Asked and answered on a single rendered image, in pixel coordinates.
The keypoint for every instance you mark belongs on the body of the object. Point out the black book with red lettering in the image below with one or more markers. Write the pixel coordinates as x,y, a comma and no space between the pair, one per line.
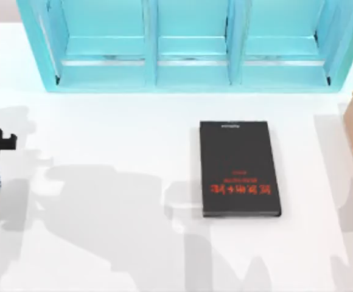
239,170

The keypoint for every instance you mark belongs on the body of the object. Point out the light blue rack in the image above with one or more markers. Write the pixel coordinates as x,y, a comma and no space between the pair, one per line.
191,76

